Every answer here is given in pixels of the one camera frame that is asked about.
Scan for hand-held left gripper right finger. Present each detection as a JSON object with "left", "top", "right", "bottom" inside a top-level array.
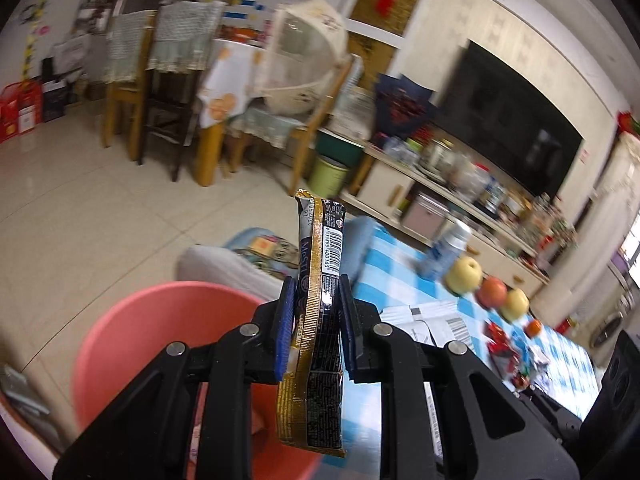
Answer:
[{"left": 337, "top": 275, "right": 583, "bottom": 480}]

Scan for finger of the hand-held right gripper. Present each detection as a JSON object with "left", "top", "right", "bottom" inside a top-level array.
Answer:
[{"left": 517, "top": 389, "right": 586, "bottom": 436}]

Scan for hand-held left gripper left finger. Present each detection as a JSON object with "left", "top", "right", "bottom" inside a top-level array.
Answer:
[{"left": 52, "top": 276, "right": 297, "bottom": 480}]

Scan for black gold coffee sachet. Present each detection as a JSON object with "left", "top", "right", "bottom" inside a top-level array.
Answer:
[{"left": 276, "top": 189, "right": 347, "bottom": 458}]

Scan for pink plastic basin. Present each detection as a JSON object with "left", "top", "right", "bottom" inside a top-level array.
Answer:
[{"left": 71, "top": 282, "right": 321, "bottom": 480}]

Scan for blue white checked tablecloth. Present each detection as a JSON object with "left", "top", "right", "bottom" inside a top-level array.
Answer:
[{"left": 320, "top": 225, "right": 601, "bottom": 480}]

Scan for blue chair cushion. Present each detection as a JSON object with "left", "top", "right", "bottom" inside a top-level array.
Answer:
[{"left": 342, "top": 216, "right": 377, "bottom": 287}]

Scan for large red snack packet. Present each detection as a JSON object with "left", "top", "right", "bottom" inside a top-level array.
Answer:
[{"left": 483, "top": 321, "right": 521, "bottom": 375}]

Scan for printed cushion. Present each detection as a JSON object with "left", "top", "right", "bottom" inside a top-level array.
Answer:
[{"left": 222, "top": 227, "right": 302, "bottom": 281}]

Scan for white mailer bag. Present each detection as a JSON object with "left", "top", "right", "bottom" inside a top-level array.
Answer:
[{"left": 382, "top": 302, "right": 476, "bottom": 356}]

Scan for grey cushion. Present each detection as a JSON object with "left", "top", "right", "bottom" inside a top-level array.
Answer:
[{"left": 177, "top": 245, "right": 285, "bottom": 302}]

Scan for yellow apple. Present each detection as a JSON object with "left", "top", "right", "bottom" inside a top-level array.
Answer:
[{"left": 500, "top": 287, "right": 530, "bottom": 323}]

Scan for white blue milk bottle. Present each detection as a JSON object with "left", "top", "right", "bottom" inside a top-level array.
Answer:
[{"left": 417, "top": 219, "right": 473, "bottom": 281}]

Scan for yellow pear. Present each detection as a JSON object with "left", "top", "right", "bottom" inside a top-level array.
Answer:
[{"left": 445, "top": 256, "right": 484, "bottom": 295}]

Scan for red apple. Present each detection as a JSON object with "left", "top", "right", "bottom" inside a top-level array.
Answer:
[{"left": 475, "top": 276, "right": 508, "bottom": 310}]

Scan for silver storage box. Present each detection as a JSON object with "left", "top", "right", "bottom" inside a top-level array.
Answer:
[{"left": 402, "top": 192, "right": 451, "bottom": 246}]

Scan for cream television cabinet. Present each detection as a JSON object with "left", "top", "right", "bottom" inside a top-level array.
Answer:
[{"left": 345, "top": 140, "right": 556, "bottom": 301}]

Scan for green waste bin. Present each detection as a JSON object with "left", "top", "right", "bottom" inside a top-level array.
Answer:
[{"left": 307, "top": 155, "right": 351, "bottom": 197}]

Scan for dark teal bucket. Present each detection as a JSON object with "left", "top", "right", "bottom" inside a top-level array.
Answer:
[{"left": 315, "top": 130, "right": 368, "bottom": 167}]

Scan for wooden chair with lace cover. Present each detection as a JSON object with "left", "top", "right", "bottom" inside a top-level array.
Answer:
[
  {"left": 140, "top": 0, "right": 227, "bottom": 182},
  {"left": 226, "top": 55, "right": 362, "bottom": 196},
  {"left": 102, "top": 10, "right": 156, "bottom": 162}
]

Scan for white printed sack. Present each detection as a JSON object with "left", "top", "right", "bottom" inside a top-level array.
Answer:
[{"left": 331, "top": 85, "right": 376, "bottom": 137}]

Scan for dark blue wrapped bouquet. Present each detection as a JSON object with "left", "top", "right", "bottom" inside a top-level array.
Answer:
[{"left": 375, "top": 74, "right": 435, "bottom": 139}]

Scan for orange print table cover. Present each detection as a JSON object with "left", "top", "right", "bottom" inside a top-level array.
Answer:
[{"left": 196, "top": 35, "right": 273, "bottom": 131}]

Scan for black television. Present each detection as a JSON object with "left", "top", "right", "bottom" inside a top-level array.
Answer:
[{"left": 432, "top": 39, "right": 585, "bottom": 198}]

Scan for cream mesh food cover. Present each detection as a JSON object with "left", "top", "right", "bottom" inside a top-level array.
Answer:
[{"left": 260, "top": 0, "right": 349, "bottom": 116}]

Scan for dark cardboard box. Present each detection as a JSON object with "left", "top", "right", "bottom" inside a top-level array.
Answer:
[{"left": 42, "top": 76, "right": 72, "bottom": 122}]

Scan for red gift boxes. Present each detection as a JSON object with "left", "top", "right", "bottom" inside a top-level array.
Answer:
[{"left": 0, "top": 80, "right": 44, "bottom": 144}]

